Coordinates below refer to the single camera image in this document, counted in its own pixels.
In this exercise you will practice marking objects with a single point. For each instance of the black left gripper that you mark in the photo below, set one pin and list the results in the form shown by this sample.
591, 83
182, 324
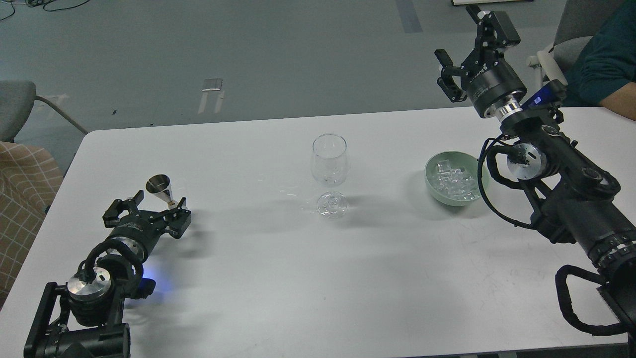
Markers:
141, 230

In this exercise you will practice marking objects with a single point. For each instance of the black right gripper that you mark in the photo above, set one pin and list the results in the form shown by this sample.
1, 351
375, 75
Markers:
495, 33

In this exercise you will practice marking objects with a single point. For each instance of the steel double jigger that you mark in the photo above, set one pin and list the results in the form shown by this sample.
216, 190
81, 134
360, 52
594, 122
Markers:
161, 187

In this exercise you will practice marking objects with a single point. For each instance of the clear ice cubes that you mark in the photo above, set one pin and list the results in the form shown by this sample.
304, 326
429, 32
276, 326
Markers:
454, 182

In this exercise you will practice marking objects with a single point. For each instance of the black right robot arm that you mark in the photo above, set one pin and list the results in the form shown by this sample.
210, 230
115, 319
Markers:
571, 197

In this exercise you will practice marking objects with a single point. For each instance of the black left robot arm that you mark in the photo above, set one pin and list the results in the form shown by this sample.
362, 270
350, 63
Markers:
83, 318

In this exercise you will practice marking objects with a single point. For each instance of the clear wine glass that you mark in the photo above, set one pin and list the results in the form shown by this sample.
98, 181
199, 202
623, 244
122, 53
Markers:
329, 167

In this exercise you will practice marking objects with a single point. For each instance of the grey office chair at right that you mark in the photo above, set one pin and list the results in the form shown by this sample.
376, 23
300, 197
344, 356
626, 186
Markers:
580, 21

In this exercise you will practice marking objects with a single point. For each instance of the beige checkered cloth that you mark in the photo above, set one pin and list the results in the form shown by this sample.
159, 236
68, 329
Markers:
29, 181

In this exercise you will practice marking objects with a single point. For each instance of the green bowl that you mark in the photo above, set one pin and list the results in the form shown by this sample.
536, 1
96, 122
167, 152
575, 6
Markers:
459, 159

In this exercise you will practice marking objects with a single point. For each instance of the person in teal sweater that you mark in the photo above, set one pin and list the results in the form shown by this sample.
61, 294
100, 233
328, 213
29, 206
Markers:
605, 71

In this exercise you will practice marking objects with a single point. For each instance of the grey chair at left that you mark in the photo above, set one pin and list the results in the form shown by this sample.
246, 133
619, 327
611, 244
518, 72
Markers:
17, 99

